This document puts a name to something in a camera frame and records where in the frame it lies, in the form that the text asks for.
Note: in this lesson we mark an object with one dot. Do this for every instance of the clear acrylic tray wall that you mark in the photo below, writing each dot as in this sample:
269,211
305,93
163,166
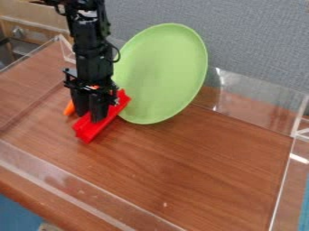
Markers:
222,168

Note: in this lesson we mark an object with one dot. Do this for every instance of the cardboard box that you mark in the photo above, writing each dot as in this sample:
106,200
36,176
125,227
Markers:
22,11

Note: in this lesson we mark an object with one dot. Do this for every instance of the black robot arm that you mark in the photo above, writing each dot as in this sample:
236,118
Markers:
88,25

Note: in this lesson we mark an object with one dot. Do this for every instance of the red star-shaped block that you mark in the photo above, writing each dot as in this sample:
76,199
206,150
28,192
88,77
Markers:
86,129

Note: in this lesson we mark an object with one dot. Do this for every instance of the orange toy carrot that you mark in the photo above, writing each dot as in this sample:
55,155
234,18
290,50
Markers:
70,109

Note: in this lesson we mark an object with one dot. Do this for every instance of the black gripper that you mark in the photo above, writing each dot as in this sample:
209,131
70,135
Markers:
90,80

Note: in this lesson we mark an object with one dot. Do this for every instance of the green round plate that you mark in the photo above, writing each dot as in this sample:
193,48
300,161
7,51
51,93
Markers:
161,71

